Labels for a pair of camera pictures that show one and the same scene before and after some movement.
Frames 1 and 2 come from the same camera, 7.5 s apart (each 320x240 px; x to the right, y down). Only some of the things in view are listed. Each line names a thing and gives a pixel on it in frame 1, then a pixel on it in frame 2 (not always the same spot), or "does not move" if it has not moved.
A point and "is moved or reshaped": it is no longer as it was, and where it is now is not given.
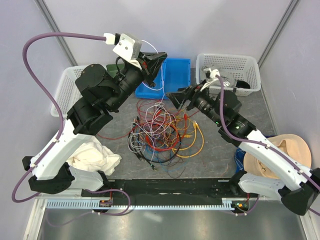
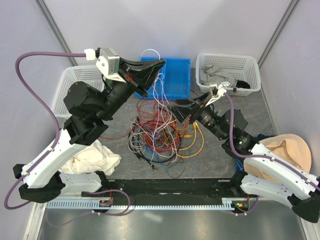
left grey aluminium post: (51, 23) does not move
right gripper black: (177, 98) to (186, 107)
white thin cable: (163, 85) is moved or reshaped
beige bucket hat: (294, 146) does not move
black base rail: (172, 189) does not move
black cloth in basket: (242, 84) does not move
